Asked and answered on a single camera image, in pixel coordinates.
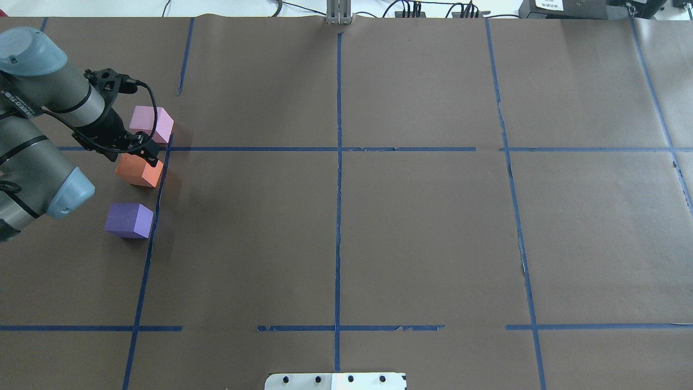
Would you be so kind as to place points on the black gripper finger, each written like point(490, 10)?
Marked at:
point(149, 152)

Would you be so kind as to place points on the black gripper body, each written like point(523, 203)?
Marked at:
point(112, 128)

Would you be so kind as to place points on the orange foam cube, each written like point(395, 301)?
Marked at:
point(136, 171)

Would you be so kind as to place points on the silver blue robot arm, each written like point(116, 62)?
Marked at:
point(38, 79)

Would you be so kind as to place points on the pink foam cube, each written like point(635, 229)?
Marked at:
point(143, 120)

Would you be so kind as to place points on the purple foam cube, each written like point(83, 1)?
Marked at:
point(129, 220)

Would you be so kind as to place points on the black box with label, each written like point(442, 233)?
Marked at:
point(589, 10)

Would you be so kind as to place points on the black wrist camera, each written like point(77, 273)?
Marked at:
point(109, 81)

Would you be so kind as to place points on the aluminium profile post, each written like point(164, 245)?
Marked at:
point(339, 12)

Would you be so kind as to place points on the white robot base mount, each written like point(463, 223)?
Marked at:
point(358, 380)

